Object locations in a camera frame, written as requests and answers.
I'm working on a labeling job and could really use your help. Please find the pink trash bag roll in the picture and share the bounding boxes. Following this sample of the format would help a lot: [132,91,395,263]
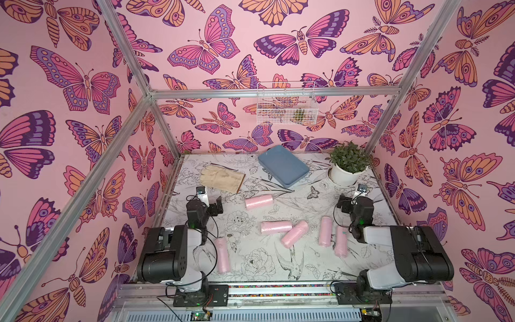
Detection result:
[334,225,348,258]
[245,195,274,211]
[280,221,309,249]
[260,221,293,235]
[214,237,231,275]
[318,216,333,248]

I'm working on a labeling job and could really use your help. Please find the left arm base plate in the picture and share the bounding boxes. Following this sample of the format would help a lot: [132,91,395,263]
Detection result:
[173,284,229,308]

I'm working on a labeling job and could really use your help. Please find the aluminium frame struts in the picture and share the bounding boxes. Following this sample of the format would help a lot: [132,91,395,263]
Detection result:
[0,0,464,322]

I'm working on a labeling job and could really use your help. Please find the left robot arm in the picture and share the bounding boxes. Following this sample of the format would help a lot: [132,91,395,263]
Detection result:
[136,196,223,297]

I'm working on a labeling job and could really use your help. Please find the beige cloth with red trim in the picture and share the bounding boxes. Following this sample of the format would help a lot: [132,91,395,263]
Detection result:
[199,164,245,194]

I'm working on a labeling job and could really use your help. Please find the aluminium front rail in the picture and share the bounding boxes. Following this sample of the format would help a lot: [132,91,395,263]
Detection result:
[108,281,459,321]

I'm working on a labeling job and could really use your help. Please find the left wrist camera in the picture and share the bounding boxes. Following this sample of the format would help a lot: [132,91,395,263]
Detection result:
[196,186,209,207]

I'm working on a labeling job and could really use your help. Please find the blue plastic storage box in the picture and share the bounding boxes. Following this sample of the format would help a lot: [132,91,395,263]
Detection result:
[257,146,310,189]

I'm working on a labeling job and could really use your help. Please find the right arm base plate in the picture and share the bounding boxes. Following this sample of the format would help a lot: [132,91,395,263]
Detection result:
[330,281,392,306]

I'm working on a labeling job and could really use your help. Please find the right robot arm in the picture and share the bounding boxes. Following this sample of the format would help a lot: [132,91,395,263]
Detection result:
[336,196,454,296]

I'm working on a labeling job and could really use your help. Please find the potted green plant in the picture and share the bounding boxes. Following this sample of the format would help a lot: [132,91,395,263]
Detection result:
[329,141,370,186]

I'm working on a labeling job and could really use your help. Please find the white wire basket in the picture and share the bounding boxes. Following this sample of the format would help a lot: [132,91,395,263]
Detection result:
[255,82,319,126]

